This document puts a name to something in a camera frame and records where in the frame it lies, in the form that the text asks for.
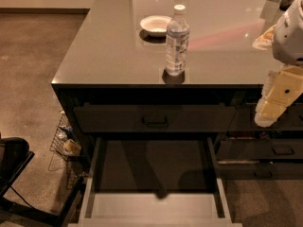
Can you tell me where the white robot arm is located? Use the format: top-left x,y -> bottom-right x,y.
253,0 -> 303,128

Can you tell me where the clear plastic water bottle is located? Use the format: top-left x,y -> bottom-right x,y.
165,4 -> 190,76

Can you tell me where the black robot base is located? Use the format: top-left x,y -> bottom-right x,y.
1,137 -> 82,227

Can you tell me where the dark drawer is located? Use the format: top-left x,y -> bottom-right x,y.
219,163 -> 303,180
229,104 -> 303,131
74,104 -> 236,133
216,139 -> 303,160

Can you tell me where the dark cabinet counter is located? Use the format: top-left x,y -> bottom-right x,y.
50,0 -> 303,182

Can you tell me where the dark top left drawer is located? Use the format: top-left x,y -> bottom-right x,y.
74,104 -> 236,133

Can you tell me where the wire basket with items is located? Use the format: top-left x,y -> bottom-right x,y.
48,113 -> 85,190

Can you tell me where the dark middle right drawer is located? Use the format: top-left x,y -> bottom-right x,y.
216,139 -> 303,160

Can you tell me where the white bowl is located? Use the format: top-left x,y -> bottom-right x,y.
140,15 -> 171,37

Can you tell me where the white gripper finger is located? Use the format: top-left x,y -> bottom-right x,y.
255,71 -> 277,128

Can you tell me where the open middle drawer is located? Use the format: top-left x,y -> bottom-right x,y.
68,139 -> 242,227

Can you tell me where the dark bottom right drawer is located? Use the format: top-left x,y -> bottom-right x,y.
219,163 -> 303,180

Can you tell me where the dark top right drawer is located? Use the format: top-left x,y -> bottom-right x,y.
229,104 -> 303,131

